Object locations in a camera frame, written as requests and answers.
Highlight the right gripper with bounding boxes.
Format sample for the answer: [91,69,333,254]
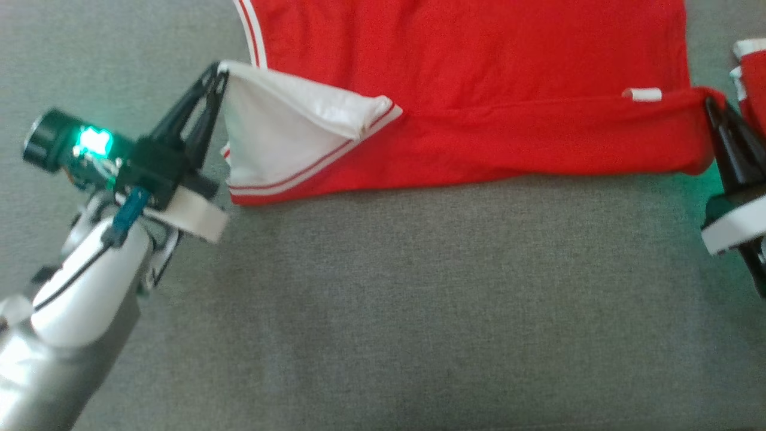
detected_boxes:
[700,96,766,299]

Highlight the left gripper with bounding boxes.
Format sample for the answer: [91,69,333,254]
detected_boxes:
[115,62,230,244]

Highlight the red shorts with white trim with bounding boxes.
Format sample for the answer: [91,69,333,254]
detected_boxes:
[730,38,766,139]

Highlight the red white-sleeved shirt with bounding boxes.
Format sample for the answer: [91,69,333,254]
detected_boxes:
[218,0,728,208]

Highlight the grey fabric sofa seat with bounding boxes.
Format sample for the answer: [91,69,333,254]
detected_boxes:
[0,0,766,431]

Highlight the left cable with blue plug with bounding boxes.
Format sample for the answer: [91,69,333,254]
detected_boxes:
[33,186,151,312]

